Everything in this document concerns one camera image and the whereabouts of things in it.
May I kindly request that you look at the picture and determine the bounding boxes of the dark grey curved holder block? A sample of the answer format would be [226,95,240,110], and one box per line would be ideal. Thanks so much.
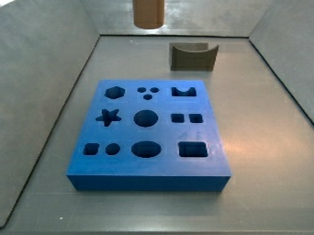
[170,42,220,72]

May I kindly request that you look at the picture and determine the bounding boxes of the blue shape sorter board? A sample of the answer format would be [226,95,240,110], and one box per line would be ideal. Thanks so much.
[67,80,232,192]

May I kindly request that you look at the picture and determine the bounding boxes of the brown round cylinder peg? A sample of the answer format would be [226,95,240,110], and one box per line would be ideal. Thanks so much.
[133,0,165,29]

